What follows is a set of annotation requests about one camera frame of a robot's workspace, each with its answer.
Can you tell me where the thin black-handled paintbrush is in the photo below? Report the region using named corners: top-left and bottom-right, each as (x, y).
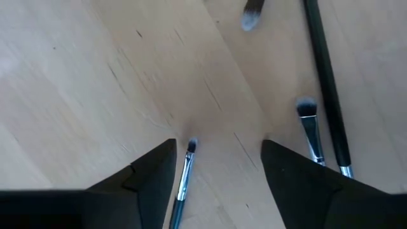
top-left (168, 137), bottom-right (198, 229)
top-left (301, 0), bottom-right (355, 179)

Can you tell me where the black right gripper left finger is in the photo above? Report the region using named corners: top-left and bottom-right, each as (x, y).
top-left (0, 139), bottom-right (177, 229)

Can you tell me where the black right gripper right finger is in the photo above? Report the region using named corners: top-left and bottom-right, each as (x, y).
top-left (260, 139), bottom-right (407, 229)

